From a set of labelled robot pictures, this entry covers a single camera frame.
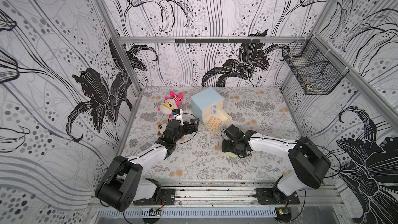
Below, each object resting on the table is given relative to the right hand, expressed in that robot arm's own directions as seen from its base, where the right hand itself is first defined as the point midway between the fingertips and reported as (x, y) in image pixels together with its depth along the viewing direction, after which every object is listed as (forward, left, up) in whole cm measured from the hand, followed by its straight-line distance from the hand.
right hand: (229, 148), depth 90 cm
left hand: (+10, +19, +12) cm, 25 cm away
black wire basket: (+36, -52, +29) cm, 70 cm away
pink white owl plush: (+27, +39, +9) cm, 48 cm away
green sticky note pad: (+17, +8, +2) cm, 19 cm away
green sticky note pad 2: (-6, +1, +7) cm, 10 cm away
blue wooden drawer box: (+19, +12, +16) cm, 27 cm away
